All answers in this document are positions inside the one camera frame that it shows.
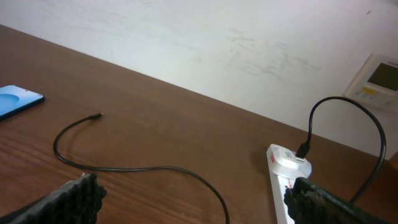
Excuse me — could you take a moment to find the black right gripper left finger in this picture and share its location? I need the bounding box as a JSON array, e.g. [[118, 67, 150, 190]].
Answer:
[[1, 174, 107, 224]]

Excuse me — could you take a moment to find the black USB charging cable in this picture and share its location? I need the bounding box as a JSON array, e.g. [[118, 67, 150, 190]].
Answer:
[[53, 96, 387, 224]]

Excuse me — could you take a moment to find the blue Galaxy smartphone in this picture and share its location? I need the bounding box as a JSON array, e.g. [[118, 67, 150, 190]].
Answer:
[[1, 85, 45, 121]]

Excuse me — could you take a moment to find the white USB charger adapter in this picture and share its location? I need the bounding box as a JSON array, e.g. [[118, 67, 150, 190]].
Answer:
[[267, 144, 312, 179]]

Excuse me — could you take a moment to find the white wall control panel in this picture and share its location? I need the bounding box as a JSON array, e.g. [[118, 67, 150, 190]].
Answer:
[[344, 54, 397, 113]]

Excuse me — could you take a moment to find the white power strip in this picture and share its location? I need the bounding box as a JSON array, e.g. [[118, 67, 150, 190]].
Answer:
[[269, 171, 296, 224]]

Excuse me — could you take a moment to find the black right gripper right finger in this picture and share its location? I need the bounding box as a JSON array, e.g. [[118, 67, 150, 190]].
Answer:
[[284, 177, 388, 224]]

